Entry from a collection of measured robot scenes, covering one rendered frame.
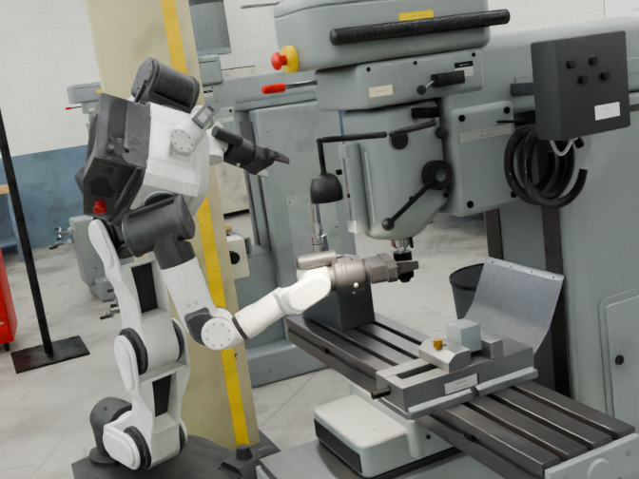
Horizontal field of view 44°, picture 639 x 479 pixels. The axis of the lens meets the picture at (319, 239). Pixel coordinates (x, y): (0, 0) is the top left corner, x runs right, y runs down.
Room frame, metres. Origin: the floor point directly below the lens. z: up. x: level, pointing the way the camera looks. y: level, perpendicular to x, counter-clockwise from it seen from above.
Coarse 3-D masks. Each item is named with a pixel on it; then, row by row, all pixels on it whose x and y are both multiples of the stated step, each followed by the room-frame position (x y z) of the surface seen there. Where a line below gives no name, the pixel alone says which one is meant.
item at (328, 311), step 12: (324, 300) 2.23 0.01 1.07; (336, 300) 2.18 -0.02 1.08; (348, 300) 2.18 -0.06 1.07; (360, 300) 2.21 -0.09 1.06; (372, 300) 2.23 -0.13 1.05; (312, 312) 2.31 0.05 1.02; (324, 312) 2.24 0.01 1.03; (336, 312) 2.18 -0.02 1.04; (348, 312) 2.18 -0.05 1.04; (360, 312) 2.20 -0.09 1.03; (372, 312) 2.22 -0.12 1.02; (324, 324) 2.25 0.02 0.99; (336, 324) 2.19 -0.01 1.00; (348, 324) 2.18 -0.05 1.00; (360, 324) 2.20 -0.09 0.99
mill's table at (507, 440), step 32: (288, 320) 2.36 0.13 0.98; (384, 320) 2.22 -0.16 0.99; (320, 352) 2.16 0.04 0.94; (352, 352) 2.00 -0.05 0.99; (384, 352) 1.96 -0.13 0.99; (416, 352) 1.93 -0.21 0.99; (448, 416) 1.57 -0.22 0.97; (480, 416) 1.52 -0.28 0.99; (512, 416) 1.50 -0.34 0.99; (544, 416) 1.48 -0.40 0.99; (576, 416) 1.47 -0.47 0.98; (608, 416) 1.44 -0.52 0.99; (480, 448) 1.47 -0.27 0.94; (512, 448) 1.37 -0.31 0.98; (544, 448) 1.38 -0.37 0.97; (576, 448) 1.33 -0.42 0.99; (608, 448) 1.34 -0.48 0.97
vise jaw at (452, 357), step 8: (440, 336) 1.72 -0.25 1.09; (424, 344) 1.70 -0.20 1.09; (432, 344) 1.68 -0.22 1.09; (448, 344) 1.67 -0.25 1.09; (456, 344) 1.66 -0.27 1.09; (424, 352) 1.68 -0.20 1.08; (432, 352) 1.66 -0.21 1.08; (440, 352) 1.64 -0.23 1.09; (448, 352) 1.62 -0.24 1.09; (456, 352) 1.61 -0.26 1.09; (464, 352) 1.61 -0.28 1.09; (432, 360) 1.66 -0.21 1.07; (440, 360) 1.62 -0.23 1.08; (448, 360) 1.60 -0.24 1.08; (456, 360) 1.61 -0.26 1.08; (464, 360) 1.61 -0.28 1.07; (440, 368) 1.63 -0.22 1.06; (448, 368) 1.60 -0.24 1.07; (456, 368) 1.60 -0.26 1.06
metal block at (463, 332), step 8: (456, 320) 1.71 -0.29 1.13; (464, 320) 1.70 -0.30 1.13; (448, 328) 1.69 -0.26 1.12; (456, 328) 1.66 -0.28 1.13; (464, 328) 1.65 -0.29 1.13; (472, 328) 1.66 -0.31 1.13; (448, 336) 1.70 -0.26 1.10; (456, 336) 1.66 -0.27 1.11; (464, 336) 1.65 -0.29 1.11; (472, 336) 1.66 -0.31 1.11; (480, 336) 1.67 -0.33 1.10; (464, 344) 1.65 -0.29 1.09; (472, 344) 1.66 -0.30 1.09; (480, 344) 1.67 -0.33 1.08
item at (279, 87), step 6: (276, 84) 1.89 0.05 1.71; (282, 84) 1.90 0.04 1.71; (288, 84) 1.91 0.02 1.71; (294, 84) 1.91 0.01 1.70; (300, 84) 1.92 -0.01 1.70; (306, 84) 1.92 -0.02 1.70; (312, 84) 1.93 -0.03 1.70; (264, 90) 1.88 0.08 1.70; (270, 90) 1.88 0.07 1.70; (276, 90) 1.89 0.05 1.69; (282, 90) 1.90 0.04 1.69
